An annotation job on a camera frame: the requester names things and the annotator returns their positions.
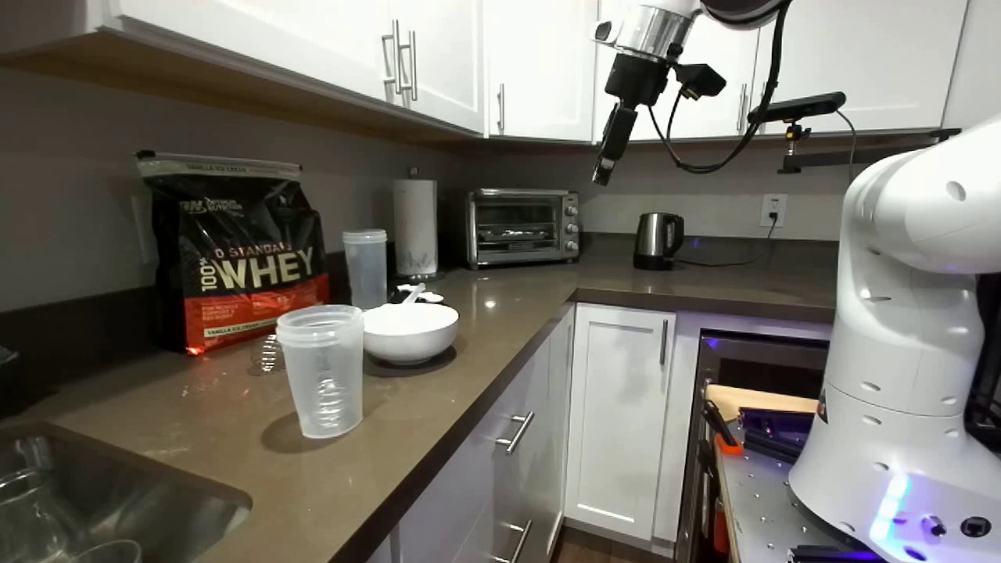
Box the stainless steel sink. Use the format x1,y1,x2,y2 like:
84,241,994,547
0,424,249,563

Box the wall power outlet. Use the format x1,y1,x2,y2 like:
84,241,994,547
764,194,789,224

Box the black whey protein bag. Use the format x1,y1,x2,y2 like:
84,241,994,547
133,150,330,356

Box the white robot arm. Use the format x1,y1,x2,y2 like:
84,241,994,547
591,0,790,183

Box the wire whisk ball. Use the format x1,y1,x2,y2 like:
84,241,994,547
252,333,282,376

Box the tall frosted shaker cup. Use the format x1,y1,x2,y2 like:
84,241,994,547
340,228,387,311

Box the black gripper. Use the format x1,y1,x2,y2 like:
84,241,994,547
591,52,670,183

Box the black camera on stand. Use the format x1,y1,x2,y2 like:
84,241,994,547
746,89,846,174

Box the silver toaster oven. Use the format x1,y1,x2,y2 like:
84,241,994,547
465,189,582,268

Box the white paper towel roll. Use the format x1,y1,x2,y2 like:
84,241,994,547
393,179,437,279

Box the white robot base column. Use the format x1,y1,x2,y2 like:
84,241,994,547
789,119,1001,563

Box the white bowl with powder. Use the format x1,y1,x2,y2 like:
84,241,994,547
364,304,460,367

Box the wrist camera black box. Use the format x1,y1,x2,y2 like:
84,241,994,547
675,63,727,101

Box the clear plastic shaker cup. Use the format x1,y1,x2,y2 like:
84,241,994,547
275,304,364,441

